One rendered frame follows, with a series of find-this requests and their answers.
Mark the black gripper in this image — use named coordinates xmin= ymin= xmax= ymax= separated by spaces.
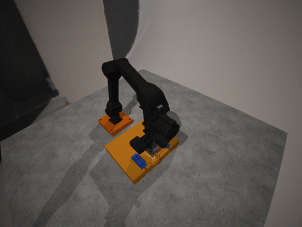
xmin=129 ymin=121 xmax=156 ymax=154

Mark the orange rectangular deck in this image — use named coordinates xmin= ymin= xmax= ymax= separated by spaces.
xmin=104 ymin=120 xmax=179 ymax=185

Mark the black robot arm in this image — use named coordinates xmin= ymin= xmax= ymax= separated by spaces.
xmin=101 ymin=57 xmax=180 ymax=148

